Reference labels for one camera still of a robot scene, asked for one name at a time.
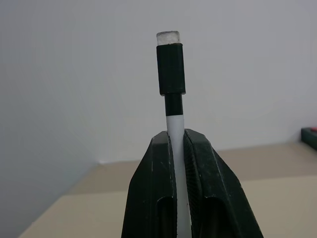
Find black box with coloured buttons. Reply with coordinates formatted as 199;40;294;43
300;126;317;151

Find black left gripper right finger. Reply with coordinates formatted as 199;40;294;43
182;128;264;238

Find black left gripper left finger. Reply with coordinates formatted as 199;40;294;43
120;131;180;238

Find white marker with black cap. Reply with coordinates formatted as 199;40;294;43
156;30;193;238

